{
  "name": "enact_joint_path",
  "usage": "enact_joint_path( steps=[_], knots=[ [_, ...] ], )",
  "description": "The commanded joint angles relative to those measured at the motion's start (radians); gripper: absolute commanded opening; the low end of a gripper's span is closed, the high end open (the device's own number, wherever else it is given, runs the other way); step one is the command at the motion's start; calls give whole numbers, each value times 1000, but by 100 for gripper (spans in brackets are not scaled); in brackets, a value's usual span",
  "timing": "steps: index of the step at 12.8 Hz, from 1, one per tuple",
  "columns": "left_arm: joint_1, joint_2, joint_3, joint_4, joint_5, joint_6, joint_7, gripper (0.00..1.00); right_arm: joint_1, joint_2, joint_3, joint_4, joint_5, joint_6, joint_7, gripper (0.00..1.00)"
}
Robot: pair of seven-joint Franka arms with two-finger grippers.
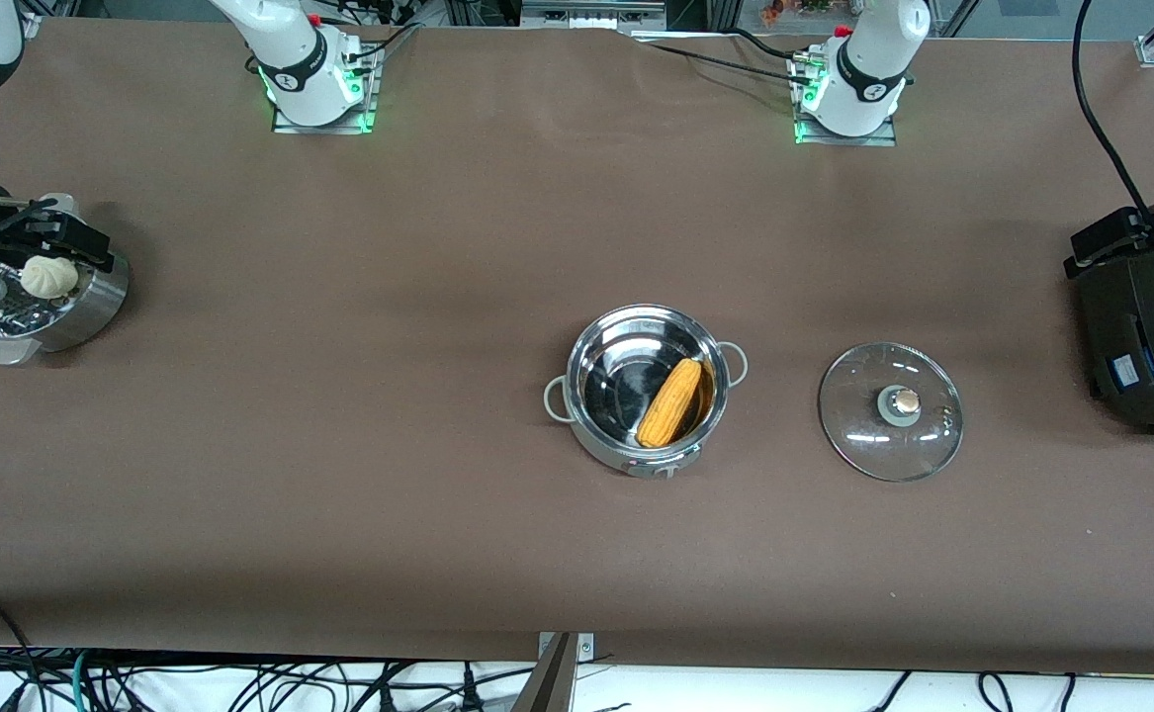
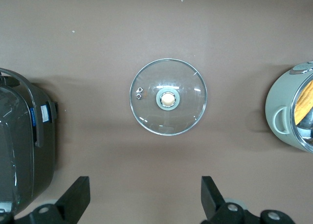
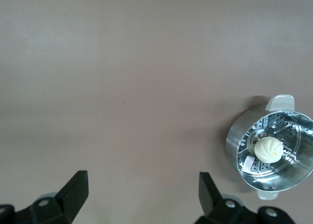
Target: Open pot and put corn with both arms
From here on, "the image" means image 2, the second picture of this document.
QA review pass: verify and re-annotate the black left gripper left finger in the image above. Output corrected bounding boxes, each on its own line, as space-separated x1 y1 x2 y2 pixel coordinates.
0 176 91 224

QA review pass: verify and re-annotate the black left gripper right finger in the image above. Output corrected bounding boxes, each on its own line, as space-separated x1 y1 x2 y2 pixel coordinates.
197 176 297 224

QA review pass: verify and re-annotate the round glass pot lid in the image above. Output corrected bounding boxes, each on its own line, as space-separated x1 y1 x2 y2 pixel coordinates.
129 58 208 136

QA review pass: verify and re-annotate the yellow corn cob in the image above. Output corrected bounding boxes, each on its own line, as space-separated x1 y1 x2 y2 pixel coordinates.
293 78 313 126

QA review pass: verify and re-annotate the pale grey electric cooking pot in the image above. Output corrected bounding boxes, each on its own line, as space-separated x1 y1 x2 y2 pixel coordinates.
265 60 313 153

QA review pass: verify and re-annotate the dark grey rice cooker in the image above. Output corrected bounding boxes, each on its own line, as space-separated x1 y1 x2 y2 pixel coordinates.
0 67 59 216

